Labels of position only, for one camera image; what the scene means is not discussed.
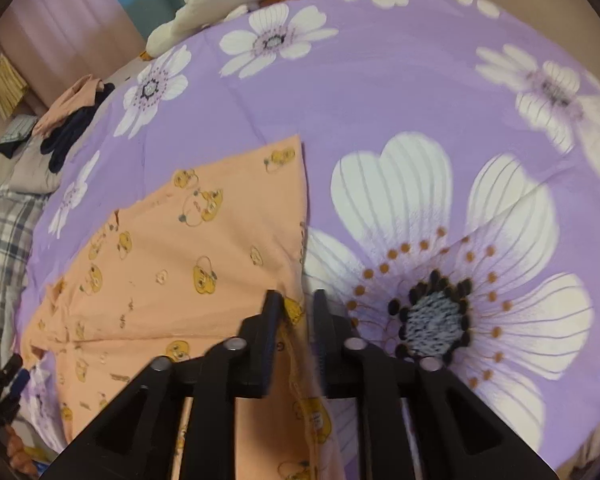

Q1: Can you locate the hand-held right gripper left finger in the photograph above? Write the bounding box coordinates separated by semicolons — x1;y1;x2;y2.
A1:
40;290;285;480

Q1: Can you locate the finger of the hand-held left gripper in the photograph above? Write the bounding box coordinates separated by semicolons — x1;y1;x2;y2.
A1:
0;354;32;406

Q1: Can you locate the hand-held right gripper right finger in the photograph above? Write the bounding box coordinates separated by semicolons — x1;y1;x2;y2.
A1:
313;289;561;480

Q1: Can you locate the orange cartoon print garment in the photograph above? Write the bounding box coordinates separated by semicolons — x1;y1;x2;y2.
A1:
20;134;347;480

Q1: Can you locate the person's left hand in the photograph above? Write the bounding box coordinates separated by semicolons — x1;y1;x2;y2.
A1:
6;425;48;477

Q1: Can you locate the plaid pillow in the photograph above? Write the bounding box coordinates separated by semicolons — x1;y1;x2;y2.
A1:
0;191;52;363

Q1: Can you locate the purple floral blanket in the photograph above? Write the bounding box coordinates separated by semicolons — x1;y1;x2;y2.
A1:
12;0;600;480

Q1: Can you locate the dark navy garment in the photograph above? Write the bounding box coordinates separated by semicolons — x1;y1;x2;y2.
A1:
41;82;117;174

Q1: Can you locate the light checked cloth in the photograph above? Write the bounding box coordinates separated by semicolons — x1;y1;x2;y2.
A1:
0;114;39;157

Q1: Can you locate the peach folded garment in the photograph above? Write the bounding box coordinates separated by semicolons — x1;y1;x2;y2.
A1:
32;74;107;137

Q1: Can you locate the white goose plush toy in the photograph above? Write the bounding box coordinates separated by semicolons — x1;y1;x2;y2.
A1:
140;0;367;60

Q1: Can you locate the pink curtain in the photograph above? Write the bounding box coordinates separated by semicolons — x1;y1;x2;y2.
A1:
0;0;147;113

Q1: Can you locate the beige bed sheet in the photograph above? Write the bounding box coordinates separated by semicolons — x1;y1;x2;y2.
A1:
360;0;600;91

